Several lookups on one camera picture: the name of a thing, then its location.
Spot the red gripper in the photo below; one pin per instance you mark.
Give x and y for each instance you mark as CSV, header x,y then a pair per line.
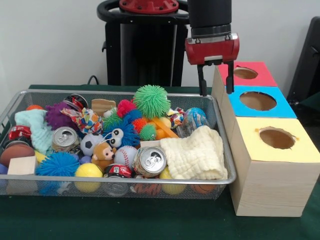
x,y
212,51

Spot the crushed clear plastic bottle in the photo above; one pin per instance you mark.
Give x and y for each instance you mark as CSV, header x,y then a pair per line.
x,y
186,128

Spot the wooden box with three holes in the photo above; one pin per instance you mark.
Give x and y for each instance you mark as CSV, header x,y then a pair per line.
x,y
270,190

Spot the green spiky rubber ball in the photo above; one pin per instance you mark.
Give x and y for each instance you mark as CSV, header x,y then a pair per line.
x,y
152,101

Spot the cream waffle cloth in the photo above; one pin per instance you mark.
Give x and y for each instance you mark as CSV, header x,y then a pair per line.
x,y
195,152

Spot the black upright panel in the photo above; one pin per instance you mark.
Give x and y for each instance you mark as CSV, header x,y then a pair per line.
x,y
307,57

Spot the side table with green cloth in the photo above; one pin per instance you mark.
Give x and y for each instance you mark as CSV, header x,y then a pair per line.
x,y
312,102

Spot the opened silver drink can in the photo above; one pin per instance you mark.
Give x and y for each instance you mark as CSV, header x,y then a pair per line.
x,y
149,161

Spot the white baseball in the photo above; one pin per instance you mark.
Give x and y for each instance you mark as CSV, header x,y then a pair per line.
x,y
126,156

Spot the orange plush toy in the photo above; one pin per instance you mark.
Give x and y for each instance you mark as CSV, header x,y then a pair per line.
x,y
102,156

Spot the purple spiky rubber ball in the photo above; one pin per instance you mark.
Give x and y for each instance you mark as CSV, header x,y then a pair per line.
x,y
57,117

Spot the blue spiky ball with eyes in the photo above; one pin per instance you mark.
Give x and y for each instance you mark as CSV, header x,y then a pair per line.
x,y
57,163

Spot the mint knitted cloth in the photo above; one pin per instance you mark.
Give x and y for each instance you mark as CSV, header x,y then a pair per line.
x,y
37,130

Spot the plain wooden block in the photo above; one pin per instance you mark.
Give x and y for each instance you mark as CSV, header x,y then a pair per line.
x,y
22,166

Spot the brown toy football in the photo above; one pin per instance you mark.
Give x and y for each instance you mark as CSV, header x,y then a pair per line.
x,y
16,155

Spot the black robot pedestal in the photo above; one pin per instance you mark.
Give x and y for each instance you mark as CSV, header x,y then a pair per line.
x,y
145,50

